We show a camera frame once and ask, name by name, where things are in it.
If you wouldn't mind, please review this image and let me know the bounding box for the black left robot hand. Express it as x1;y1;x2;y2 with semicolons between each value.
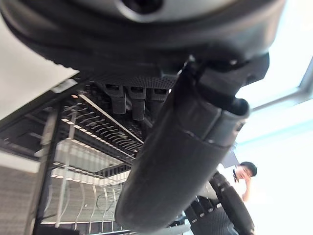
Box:
0;0;287;231

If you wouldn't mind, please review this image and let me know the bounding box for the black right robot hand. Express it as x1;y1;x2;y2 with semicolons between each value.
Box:
185;170;255;235

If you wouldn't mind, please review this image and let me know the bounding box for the dishwasher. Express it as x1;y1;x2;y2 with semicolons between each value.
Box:
0;77;191;235

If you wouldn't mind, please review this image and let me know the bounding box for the person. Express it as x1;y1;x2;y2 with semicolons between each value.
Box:
231;161;258;202

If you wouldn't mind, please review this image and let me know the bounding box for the wire dishwasher rack with tines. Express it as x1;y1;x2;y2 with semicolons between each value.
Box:
61;93;154;161

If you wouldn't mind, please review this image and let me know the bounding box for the large wire dishwasher rack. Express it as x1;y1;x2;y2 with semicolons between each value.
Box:
40;141;137;235

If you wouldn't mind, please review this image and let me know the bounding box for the grey window frame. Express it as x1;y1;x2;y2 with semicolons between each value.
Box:
251;55;313;111

